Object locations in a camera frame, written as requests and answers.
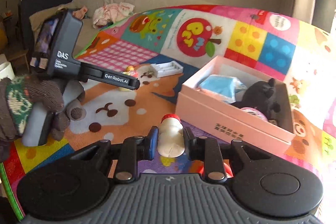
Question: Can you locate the white red doll figure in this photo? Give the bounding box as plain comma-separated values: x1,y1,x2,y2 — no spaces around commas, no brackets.
157,114,185,158

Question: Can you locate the blue wet cotton pack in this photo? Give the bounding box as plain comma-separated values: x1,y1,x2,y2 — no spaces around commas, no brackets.
197,75,247,103

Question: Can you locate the gloved left hand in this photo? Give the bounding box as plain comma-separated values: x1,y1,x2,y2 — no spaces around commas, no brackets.
1,75,86,162

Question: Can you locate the small pink plush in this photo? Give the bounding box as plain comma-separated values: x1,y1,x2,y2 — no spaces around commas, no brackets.
72,6,88,20

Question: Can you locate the pink white crumpled cloth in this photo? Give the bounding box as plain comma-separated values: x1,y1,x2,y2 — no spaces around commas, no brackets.
92,2,135,29

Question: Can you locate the small yellow red figure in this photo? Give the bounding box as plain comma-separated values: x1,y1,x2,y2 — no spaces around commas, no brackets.
123,65,138,78

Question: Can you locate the pink round item in box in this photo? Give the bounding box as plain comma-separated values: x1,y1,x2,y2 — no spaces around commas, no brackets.
240,107,268,122

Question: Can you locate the black plush toy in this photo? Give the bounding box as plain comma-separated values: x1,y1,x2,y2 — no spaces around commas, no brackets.
231,78,281,120

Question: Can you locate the colourful cartoon play mat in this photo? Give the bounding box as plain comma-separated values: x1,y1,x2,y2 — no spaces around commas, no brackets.
1,5,335,223

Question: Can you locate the pink cardboard box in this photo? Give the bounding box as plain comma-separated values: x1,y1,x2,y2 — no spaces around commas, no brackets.
175,56,295,155

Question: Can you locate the white battery holder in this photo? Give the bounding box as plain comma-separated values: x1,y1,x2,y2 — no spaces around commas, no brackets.
150,61,183,78

